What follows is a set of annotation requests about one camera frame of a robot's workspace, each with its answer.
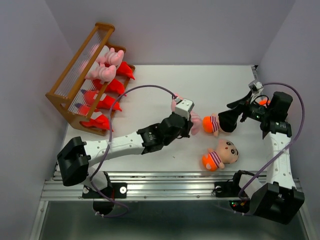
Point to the red shark plush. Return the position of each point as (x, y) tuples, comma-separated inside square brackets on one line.
[(126, 70), (114, 86), (105, 101), (97, 120)]

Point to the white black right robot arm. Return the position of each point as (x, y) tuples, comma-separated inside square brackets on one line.
[(271, 192)]

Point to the wooden tiered shelf rack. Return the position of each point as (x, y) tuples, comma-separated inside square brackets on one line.
[(66, 92)]

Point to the boy doll orange pants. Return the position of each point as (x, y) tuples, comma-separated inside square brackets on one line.
[(225, 153), (264, 102), (217, 123)]

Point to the pink striped pig plush front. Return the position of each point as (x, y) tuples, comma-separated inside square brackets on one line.
[(110, 57)]

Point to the aluminium front mounting rail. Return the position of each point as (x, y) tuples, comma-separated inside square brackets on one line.
[(146, 186)]

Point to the boy doll orange pants front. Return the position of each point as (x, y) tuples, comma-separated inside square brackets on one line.
[(225, 153)]

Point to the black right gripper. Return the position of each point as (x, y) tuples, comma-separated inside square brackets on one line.
[(231, 115)]

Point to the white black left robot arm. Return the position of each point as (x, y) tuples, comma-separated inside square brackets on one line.
[(78, 157)]

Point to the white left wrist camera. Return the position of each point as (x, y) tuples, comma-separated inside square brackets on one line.
[(183, 107)]

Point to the pink striped pig plush back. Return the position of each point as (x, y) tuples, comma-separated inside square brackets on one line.
[(101, 72)]

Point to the pink striped pig plush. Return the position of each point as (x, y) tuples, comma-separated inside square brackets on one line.
[(110, 57), (195, 118), (101, 72)]

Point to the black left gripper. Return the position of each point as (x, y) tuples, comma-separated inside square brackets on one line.
[(187, 125)]

